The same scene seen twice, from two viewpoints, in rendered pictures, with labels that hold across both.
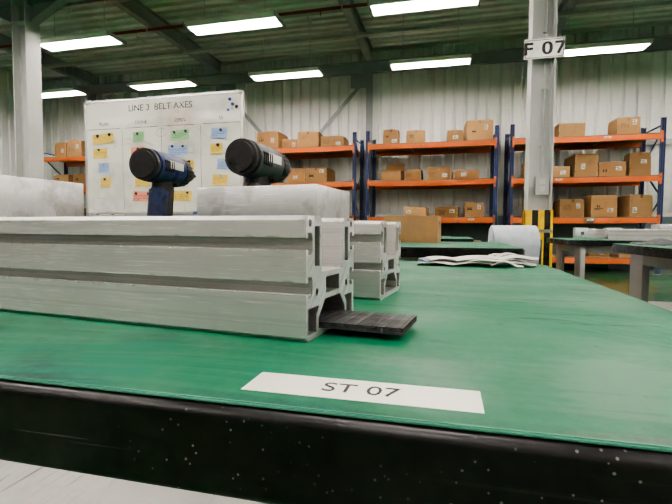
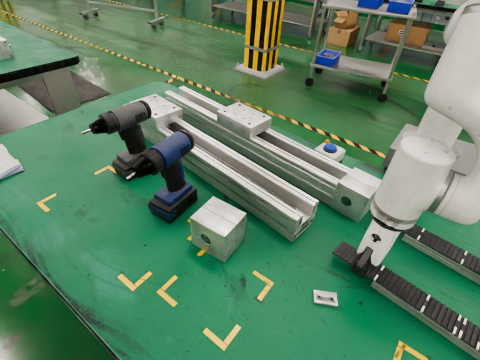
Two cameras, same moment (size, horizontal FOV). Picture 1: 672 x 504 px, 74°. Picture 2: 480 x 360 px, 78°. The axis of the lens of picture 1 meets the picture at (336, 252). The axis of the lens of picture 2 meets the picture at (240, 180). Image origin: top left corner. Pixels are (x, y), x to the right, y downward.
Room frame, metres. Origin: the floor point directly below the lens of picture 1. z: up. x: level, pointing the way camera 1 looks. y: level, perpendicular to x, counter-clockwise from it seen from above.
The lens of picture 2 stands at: (1.35, 0.71, 1.38)
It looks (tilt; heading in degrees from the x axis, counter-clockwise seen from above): 40 degrees down; 201
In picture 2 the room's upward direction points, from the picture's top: 4 degrees clockwise
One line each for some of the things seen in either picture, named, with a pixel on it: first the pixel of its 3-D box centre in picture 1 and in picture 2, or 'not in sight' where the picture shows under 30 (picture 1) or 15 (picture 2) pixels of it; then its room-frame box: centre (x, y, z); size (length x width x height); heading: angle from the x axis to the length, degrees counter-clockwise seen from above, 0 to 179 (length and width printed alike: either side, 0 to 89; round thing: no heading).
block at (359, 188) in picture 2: not in sight; (358, 192); (0.62, 0.80, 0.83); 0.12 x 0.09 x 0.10; 160
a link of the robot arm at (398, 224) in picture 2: not in sight; (393, 210); (0.86, 0.84, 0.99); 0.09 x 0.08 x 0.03; 160
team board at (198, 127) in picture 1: (164, 213); not in sight; (3.82, 1.46, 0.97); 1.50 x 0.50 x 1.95; 76
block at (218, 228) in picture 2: not in sight; (221, 225); (0.91, 0.50, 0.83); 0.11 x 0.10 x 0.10; 170
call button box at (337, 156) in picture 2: not in sight; (326, 157); (0.46, 0.68, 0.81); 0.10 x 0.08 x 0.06; 160
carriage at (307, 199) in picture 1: (276, 216); (156, 113); (0.57, 0.08, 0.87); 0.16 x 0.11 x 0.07; 70
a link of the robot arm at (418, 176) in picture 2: not in sight; (414, 178); (0.86, 0.85, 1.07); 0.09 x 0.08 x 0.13; 77
